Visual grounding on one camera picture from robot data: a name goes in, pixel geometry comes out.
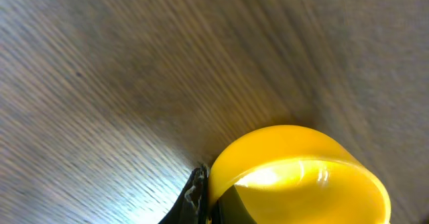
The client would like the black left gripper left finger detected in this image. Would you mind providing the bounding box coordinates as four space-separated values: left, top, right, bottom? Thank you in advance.
159 165 208 224

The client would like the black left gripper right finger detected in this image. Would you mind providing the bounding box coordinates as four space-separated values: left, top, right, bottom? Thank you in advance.
214 186 256 224

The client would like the yellow plastic measuring scoop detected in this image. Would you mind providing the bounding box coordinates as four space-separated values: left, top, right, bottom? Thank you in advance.
208 125 391 224

